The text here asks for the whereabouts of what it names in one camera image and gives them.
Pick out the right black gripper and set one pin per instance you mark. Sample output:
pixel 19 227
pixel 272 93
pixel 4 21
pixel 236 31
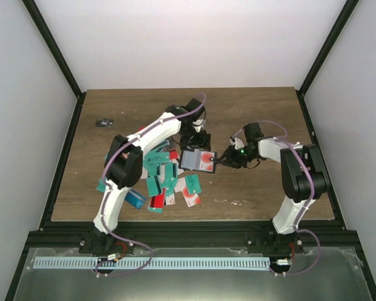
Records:
pixel 231 160

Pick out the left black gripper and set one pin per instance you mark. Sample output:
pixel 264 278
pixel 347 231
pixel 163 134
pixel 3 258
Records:
pixel 201 142

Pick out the black card holder wallet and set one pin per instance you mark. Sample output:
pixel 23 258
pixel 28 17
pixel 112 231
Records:
pixel 189 160

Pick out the white red circle card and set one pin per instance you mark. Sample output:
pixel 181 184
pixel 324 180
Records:
pixel 190 199
pixel 206 163

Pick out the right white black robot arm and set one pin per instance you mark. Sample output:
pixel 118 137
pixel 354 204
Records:
pixel 304 175

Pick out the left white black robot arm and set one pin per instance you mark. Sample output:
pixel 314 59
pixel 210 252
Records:
pixel 124 162

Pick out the teal VIP card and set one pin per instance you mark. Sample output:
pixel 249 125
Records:
pixel 193 185

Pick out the teal card centre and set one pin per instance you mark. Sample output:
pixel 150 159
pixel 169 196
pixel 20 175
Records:
pixel 154 159

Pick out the blue card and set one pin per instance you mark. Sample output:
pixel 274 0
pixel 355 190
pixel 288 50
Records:
pixel 135 199

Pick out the small black tag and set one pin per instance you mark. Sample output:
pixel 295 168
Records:
pixel 104 123

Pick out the light blue slotted strip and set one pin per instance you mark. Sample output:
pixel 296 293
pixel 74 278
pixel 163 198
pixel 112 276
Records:
pixel 157 263

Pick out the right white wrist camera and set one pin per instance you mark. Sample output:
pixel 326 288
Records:
pixel 236 142

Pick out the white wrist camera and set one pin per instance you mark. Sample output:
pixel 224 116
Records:
pixel 198 125
pixel 236 142

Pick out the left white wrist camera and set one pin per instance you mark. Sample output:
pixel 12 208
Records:
pixel 198 125

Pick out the black front rail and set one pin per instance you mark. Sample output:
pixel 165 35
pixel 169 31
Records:
pixel 255 235

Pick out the left black frame post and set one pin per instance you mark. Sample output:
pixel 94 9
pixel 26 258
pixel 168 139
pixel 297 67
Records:
pixel 45 32

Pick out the black frame post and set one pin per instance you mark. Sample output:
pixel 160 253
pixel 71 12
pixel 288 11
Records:
pixel 336 30
pixel 45 32

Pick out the right black frame post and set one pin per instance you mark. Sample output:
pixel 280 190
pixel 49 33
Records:
pixel 336 30

